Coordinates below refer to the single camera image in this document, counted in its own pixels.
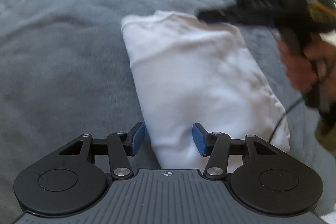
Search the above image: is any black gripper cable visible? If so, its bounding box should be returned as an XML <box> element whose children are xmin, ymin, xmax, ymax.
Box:
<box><xmin>267</xmin><ymin>97</ymin><xmax>304</xmax><ymax>144</ymax></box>

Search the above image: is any grey bed blanket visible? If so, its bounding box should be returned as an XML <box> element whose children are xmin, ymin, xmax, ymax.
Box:
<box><xmin>0</xmin><ymin>0</ymin><xmax>336</xmax><ymax>224</ymax></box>

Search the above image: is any person right hand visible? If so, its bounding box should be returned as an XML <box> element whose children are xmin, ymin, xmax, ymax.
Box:
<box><xmin>278</xmin><ymin>34</ymin><xmax>335</xmax><ymax>101</ymax></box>

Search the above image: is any green white fleece sleeve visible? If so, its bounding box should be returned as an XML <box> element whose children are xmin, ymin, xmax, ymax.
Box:
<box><xmin>315</xmin><ymin>104</ymin><xmax>336</xmax><ymax>157</ymax></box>

